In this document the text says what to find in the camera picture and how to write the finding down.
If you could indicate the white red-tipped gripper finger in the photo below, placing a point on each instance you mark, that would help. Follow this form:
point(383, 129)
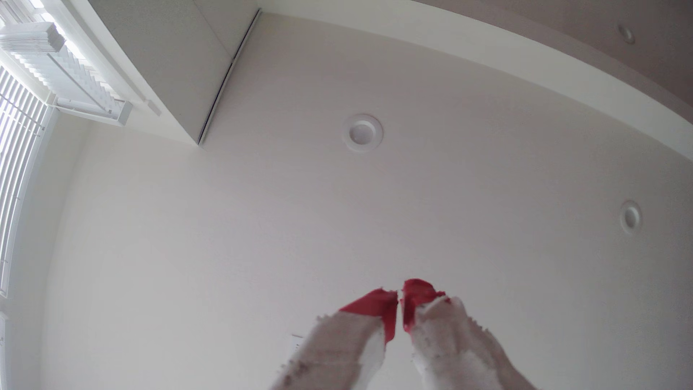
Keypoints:
point(449, 341)
point(346, 346)

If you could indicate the round recessed ceiling light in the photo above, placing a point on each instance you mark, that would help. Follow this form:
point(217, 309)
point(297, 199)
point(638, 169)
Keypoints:
point(626, 33)
point(362, 132)
point(631, 216)

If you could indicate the white door panel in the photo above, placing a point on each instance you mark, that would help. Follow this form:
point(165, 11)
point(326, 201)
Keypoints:
point(178, 59)

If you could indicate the white slatted window blind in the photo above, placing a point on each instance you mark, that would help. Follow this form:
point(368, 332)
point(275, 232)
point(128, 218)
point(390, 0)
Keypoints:
point(16, 162)

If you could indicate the white raised window blind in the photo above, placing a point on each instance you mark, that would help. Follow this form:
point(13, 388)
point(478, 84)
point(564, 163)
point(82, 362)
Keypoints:
point(65, 70)

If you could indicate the white wall outlet plate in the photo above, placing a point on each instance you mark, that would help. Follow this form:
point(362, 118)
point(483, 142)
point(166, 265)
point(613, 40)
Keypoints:
point(295, 344)

